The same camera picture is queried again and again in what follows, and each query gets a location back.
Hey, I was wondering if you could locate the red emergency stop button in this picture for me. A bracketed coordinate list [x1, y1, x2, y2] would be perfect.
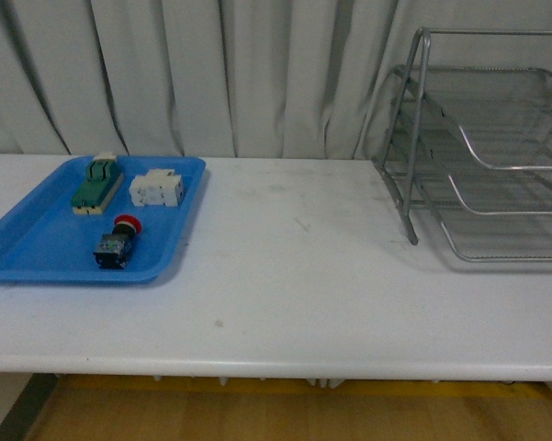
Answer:
[93, 214, 142, 270]

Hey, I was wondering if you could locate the silver mesh paper rack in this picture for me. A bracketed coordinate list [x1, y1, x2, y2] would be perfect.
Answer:
[373, 28, 552, 263]

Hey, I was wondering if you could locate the white circuit breaker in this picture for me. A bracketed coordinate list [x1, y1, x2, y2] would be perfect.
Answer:
[130, 169, 185, 207]

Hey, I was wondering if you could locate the white curtain backdrop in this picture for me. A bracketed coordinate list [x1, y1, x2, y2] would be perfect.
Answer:
[0, 1, 552, 159]

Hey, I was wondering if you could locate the blue plastic tray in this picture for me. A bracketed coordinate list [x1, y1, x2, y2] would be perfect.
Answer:
[0, 156, 206, 283]

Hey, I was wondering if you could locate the green knife switch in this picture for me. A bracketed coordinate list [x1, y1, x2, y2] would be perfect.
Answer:
[70, 153, 124, 215]

